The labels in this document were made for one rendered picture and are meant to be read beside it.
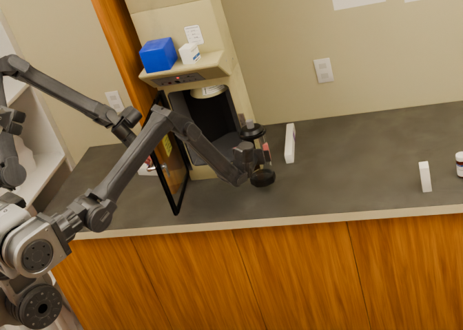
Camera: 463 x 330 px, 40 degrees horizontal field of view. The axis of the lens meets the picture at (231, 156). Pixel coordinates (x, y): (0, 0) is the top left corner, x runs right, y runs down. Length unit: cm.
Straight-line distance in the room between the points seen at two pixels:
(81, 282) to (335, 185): 125
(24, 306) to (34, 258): 36
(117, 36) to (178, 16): 24
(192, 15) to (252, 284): 112
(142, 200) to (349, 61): 107
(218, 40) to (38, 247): 106
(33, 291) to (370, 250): 122
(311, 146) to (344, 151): 16
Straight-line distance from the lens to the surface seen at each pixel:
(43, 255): 176
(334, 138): 276
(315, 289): 265
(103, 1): 240
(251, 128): 240
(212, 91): 251
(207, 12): 234
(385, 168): 251
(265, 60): 286
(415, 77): 285
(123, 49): 246
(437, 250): 247
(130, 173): 186
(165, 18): 240
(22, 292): 210
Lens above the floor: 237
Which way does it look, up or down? 30 degrees down
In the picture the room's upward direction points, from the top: 18 degrees counter-clockwise
